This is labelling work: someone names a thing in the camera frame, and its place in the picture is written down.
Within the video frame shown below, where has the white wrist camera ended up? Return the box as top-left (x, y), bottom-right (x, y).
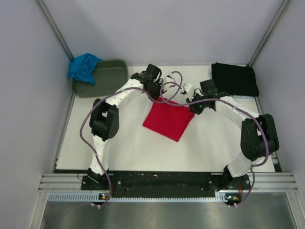
top-left (163, 72), bottom-right (177, 91)
top-left (180, 83), bottom-right (195, 101)

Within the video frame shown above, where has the grey slotted cable duct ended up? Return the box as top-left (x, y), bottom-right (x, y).
top-left (48, 192), bottom-right (238, 203)

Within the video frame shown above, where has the black folded t shirt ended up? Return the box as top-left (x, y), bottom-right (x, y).
top-left (211, 62), bottom-right (259, 97)

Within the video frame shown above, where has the grey plastic bin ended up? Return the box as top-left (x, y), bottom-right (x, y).
top-left (71, 60), bottom-right (128, 98)

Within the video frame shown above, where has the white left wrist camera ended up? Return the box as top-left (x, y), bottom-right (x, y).
top-left (163, 72), bottom-right (177, 91)

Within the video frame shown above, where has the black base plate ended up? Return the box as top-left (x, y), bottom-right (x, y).
top-left (81, 171), bottom-right (250, 198)

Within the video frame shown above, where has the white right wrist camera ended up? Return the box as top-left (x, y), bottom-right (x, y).
top-left (180, 83), bottom-right (195, 101)

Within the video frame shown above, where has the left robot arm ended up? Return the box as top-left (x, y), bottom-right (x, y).
top-left (88, 64), bottom-right (163, 189)

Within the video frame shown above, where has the blue crumpled t shirt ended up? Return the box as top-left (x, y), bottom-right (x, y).
top-left (67, 53), bottom-right (102, 85)

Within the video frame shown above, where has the red t shirt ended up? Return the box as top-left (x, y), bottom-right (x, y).
top-left (143, 97), bottom-right (195, 142)

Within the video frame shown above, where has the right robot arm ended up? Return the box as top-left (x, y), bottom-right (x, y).
top-left (183, 79), bottom-right (279, 191)

